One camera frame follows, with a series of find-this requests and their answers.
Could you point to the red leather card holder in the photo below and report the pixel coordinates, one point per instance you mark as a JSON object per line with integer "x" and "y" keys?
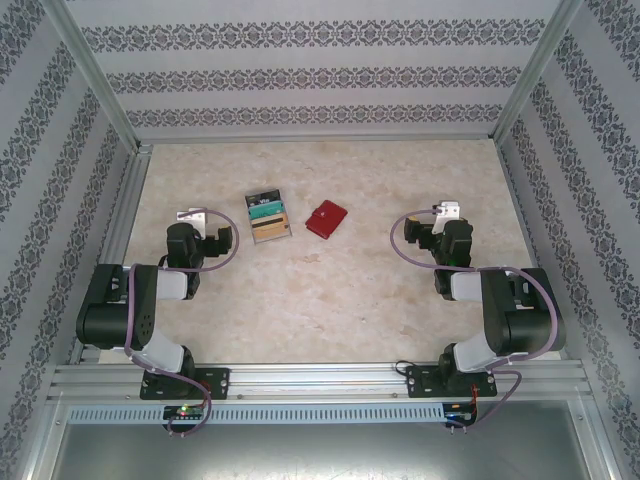
{"x": 326, "y": 218}

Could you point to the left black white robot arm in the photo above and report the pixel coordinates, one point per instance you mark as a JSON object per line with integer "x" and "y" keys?
{"x": 115, "y": 315}

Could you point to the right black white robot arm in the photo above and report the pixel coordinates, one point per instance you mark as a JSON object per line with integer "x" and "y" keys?
{"x": 530, "y": 325}

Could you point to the gold card in stand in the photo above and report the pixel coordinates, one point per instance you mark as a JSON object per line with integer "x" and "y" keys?
{"x": 270, "y": 231}

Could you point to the teal card in stand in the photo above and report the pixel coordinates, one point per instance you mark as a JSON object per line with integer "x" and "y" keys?
{"x": 265, "y": 212}

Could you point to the black card in stand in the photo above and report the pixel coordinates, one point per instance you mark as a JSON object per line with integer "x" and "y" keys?
{"x": 262, "y": 199}

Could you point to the left controller board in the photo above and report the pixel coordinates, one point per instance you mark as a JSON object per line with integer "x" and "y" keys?
{"x": 185, "y": 411}

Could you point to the controller board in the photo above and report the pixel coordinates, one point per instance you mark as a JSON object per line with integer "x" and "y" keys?
{"x": 457, "y": 412}
{"x": 185, "y": 411}

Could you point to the right controller board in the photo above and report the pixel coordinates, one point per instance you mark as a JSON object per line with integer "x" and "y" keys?
{"x": 457, "y": 412}

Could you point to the grey metal sheet panel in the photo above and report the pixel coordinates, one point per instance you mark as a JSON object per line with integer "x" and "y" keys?
{"x": 320, "y": 455}

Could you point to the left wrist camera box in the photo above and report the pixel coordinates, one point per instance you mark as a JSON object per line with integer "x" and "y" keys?
{"x": 195, "y": 217}

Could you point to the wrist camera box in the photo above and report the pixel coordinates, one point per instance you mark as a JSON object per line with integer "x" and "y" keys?
{"x": 447, "y": 210}
{"x": 195, "y": 217}

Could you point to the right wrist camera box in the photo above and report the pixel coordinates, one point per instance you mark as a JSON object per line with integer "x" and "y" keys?
{"x": 447, "y": 210}

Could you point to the silver aluminium side rail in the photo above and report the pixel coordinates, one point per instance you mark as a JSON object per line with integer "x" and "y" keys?
{"x": 133, "y": 180}

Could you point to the silver aluminium frame beam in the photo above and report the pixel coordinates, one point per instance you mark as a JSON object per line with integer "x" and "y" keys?
{"x": 320, "y": 135}

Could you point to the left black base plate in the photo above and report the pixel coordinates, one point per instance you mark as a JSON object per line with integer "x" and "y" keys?
{"x": 220, "y": 382}

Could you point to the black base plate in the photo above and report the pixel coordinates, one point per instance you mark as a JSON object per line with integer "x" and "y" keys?
{"x": 420, "y": 382}
{"x": 220, "y": 382}

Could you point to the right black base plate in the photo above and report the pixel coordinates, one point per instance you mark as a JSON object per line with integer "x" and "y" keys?
{"x": 420, "y": 382}

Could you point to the aluminium mounting rail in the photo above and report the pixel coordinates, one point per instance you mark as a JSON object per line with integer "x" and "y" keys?
{"x": 320, "y": 382}

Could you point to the silver aluminium frame post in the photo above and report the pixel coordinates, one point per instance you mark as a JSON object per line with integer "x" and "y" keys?
{"x": 537, "y": 75}
{"x": 100, "y": 75}

